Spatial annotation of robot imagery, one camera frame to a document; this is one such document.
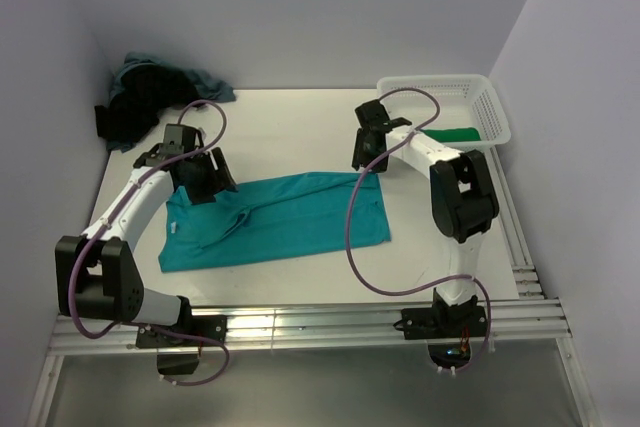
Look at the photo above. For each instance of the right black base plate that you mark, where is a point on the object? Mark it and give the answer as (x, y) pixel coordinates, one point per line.
(441, 321)

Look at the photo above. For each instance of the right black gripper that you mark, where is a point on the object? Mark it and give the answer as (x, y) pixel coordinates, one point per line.
(360, 157)

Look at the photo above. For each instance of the black t-shirt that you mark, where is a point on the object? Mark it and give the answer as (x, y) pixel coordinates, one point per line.
(131, 113)

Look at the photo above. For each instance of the teal t-shirt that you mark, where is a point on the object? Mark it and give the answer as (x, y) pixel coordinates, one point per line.
(273, 219)

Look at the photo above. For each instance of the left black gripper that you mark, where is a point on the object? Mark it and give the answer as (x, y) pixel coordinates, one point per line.
(219, 179)

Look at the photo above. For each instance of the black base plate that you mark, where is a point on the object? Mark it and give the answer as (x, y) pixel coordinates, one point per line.
(209, 326)
(441, 321)

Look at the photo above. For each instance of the rolled green t-shirt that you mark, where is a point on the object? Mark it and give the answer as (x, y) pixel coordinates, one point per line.
(455, 135)

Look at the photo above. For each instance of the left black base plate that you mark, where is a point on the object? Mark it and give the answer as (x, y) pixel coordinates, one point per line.
(209, 326)

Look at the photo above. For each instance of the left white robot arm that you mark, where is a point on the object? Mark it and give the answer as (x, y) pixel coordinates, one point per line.
(96, 274)

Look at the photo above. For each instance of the white plastic basket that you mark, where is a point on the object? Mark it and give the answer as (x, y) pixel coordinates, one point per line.
(466, 100)

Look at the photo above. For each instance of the aluminium rail frame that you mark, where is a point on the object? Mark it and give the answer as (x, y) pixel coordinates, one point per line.
(530, 317)

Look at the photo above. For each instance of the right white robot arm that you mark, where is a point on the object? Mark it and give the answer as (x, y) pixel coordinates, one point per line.
(463, 206)

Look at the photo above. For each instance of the grey-blue t-shirt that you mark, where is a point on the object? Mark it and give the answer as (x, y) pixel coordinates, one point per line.
(206, 85)

